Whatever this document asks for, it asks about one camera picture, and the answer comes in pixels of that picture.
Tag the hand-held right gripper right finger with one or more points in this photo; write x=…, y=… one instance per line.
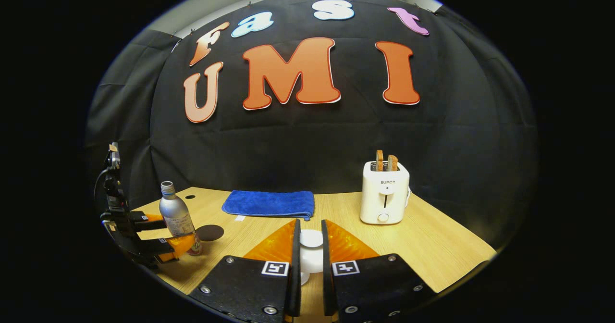
x=327, y=284

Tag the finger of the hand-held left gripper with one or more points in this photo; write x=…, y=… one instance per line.
x=144, y=222
x=156, y=248

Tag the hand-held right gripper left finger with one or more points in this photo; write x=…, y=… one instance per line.
x=294, y=284

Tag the silver water bottle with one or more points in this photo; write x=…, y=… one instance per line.
x=175, y=215

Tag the dark round coaster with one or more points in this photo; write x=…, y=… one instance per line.
x=211, y=233

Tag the blue folded towel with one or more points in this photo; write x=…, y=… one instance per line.
x=269, y=203

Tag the white toaster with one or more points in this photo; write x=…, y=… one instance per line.
x=384, y=203

